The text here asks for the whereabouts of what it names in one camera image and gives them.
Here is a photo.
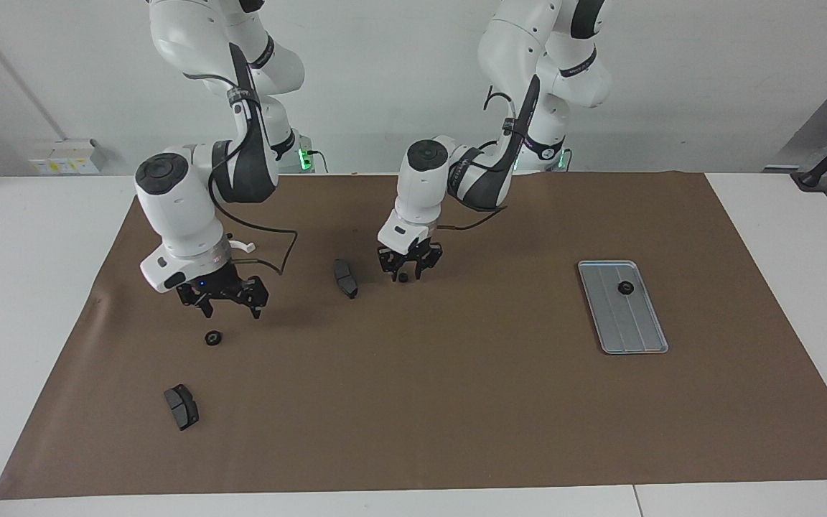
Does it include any silver metal tray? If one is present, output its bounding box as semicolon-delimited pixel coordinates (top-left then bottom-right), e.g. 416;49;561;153
577;260;670;355

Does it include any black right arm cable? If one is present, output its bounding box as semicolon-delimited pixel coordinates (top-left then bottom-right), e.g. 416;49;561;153
184;72;298;276

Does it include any dark grey brake pad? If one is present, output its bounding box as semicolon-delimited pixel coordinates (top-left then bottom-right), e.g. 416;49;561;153
163;384;200;432
332;258;360;300

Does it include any brown paper table mat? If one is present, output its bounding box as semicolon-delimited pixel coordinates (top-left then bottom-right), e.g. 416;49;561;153
0;171;827;500

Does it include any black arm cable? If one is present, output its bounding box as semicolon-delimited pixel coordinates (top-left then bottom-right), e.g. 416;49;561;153
184;72;298;276
434;86;529;232

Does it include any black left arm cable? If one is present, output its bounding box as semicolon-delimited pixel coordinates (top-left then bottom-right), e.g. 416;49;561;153
434;86;529;232

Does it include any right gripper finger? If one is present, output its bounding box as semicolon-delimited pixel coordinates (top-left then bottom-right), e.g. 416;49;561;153
240;275;269;320
177;286;215;320

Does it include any white wall socket box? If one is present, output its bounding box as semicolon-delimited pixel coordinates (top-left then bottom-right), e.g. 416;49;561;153
28;139;107;175

